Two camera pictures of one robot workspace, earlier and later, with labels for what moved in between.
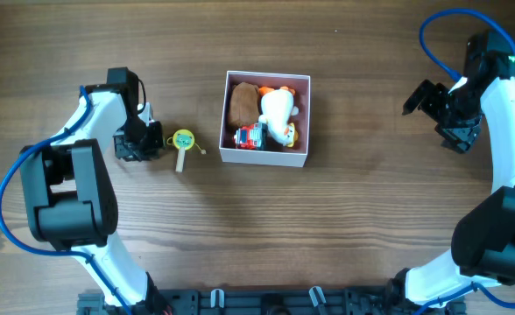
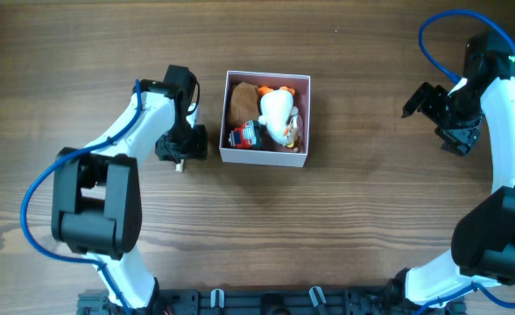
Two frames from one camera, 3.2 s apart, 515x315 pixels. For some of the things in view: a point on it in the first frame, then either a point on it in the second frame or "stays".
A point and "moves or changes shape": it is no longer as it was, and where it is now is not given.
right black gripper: (462, 135) stays
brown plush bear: (244, 105) stays
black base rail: (268, 302) stays
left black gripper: (151, 150) to (199, 150)
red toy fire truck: (252, 136) moves or changes shape
